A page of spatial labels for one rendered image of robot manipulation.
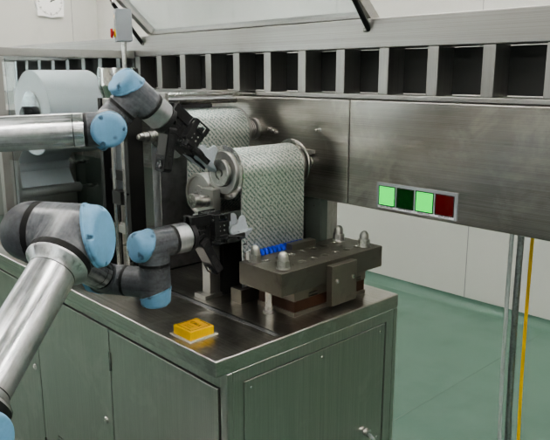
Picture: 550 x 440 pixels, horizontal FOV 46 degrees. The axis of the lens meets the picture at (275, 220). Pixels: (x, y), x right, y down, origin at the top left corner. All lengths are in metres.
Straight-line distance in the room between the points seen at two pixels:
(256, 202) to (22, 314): 0.82
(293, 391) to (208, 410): 0.22
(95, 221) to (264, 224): 0.70
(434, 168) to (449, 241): 2.83
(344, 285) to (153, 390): 0.57
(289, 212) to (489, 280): 2.72
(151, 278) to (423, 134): 0.77
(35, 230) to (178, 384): 0.59
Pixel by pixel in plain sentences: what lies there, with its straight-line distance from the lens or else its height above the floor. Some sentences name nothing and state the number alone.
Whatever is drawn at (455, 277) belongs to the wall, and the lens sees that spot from 4.56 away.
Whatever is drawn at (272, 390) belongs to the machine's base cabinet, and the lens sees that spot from 1.61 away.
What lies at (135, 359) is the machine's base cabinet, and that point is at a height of 0.77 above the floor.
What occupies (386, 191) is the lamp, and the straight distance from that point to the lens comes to 1.80.
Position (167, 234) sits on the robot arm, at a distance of 1.57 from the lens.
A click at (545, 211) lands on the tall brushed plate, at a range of 1.59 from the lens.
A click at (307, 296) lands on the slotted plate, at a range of 1.70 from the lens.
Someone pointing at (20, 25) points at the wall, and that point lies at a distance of 7.46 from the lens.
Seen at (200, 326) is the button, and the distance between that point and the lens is 1.57.
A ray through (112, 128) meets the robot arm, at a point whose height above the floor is 1.40.
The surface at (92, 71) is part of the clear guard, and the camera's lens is 2.64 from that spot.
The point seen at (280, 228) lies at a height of 1.08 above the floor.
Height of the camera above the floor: 1.51
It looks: 13 degrees down
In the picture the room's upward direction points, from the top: straight up
